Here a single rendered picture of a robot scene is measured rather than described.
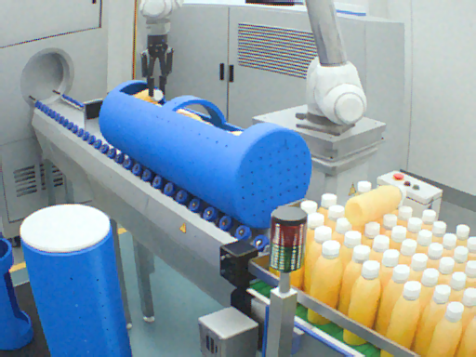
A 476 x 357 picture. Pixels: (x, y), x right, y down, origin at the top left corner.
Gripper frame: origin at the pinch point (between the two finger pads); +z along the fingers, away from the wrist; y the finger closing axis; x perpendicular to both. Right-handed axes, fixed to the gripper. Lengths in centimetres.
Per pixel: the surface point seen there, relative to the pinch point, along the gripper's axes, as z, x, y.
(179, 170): 17.5, 37.4, 13.5
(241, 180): 13, 63, 11
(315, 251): 19, 95, 15
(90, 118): 23, -62, 2
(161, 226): 40.6, 23.9, 13.3
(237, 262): 27, 77, 23
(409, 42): 1, -71, -259
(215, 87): 41, -139, -123
